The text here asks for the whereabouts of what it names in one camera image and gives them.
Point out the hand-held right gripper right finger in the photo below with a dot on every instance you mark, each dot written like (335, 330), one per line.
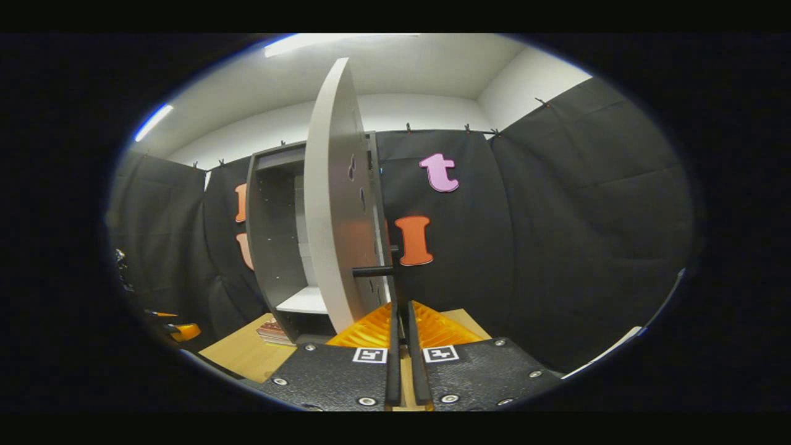
(419, 371)

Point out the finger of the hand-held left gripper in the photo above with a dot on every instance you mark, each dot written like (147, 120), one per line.
(185, 332)
(162, 317)

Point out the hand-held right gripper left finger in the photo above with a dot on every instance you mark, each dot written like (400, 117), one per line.
(393, 371)

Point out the grey cabinet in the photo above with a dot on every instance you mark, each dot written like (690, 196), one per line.
(272, 247)

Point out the white cabinet door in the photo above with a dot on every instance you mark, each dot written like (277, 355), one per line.
(327, 216)

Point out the brown cover book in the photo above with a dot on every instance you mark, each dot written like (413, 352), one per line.
(273, 326)

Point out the white-edged book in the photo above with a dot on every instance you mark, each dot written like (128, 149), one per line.
(275, 334)

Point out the black backdrop cloth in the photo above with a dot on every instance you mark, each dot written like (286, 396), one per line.
(556, 247)

